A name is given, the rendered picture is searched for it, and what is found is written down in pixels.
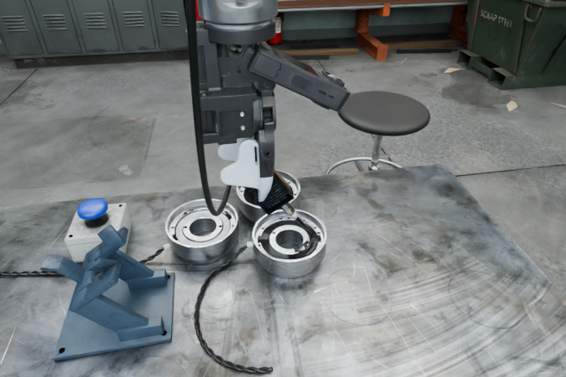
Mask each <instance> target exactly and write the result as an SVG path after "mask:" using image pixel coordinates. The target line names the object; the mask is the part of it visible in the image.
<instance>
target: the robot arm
mask: <svg viewBox="0 0 566 377"><path fill-rule="evenodd" d="M197 3H198V10H199V17H200V18H202V19H203V21H196V31H197V49H198V66H199V81H200V91H202V93H200V107H201V120H202V130H203V141H204V144H211V143H218V145H221V146H220V147H219V148H218V155H219V157H220V158H221V159H223V160H227V161H233V162H234V163H232V164H231V165H229V166H227V167H225V168H223V169H222V170H221V176H220V177H221V180H222V181H223V182H224V183H225V184H227V185H234V186H242V187H250V188H256V189H258V191H259V202H260V201H264V200H265V198H266V196H267V195H268V193H269V191H270V190H271V186H272V182H273V176H274V166H275V136H274V131H275V129H276V107H275V94H274V91H273V90H274V89H275V85H276V84H278V85H280V86H282V87H284V88H287V89H289V90H291V91H292V92H295V93H298V94H300V95H302V96H303V97H306V98H309V99H311V100H312V101H313V102H314V103H315V104H317V105H319V106H321V107H323V108H326V109H332V110H334V111H337V112H339V111H340V110H341V109H342V107H343V106H344V104H345V102H346V100H347V99H348V97H349V96H350V92H349V91H348V90H347V88H346V87H345V86H344V85H345V83H344V82H343V81H342V80H341V79H340V78H338V77H337V76H335V75H334V74H331V73H329V72H326V71H322V72H321V71H319V70H317V69H315V68H313V67H311V66H309V65H307V64H305V63H303V62H301V61H299V60H297V59H295V58H293V57H291V56H288V55H287V54H285V53H283V52H281V51H279V50H277V49H275V48H273V47H271V46H269V45H266V44H265V43H263V42H264V41H266V40H270V39H272V38H274V37H275V17H276V15H277V14H278V0H197ZM231 45H235V47H236V48H232V47H231ZM216 125H217V131H216ZM250 137H251V138H250Z"/></svg>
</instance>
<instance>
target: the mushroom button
mask: <svg viewBox="0 0 566 377"><path fill-rule="evenodd" d="M108 208H109V206H108V204H107V202H106V201H105V200H103V199H100V198H94V199H88V200H86V201H84V202H82V203H81V204H80V205H79V206H78V208H77V215H78V217H79V218H81V219H83V220H92V221H96V220H99V219H100V216H102V215H104V214H105V213H106V211H107V210H108Z"/></svg>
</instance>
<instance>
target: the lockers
mask: <svg viewBox="0 0 566 377"><path fill-rule="evenodd" d="M185 29H186V8H185V0H0V40H1V41H2V44H3V48H4V50H5V52H6V54H7V57H8V59H14V62H15V64H16V67H17V68H33V67H48V66H79V65H95V64H111V63H127V62H143V61H173V60H188V59H189V49H188V46H187V39H186V33H185Z"/></svg>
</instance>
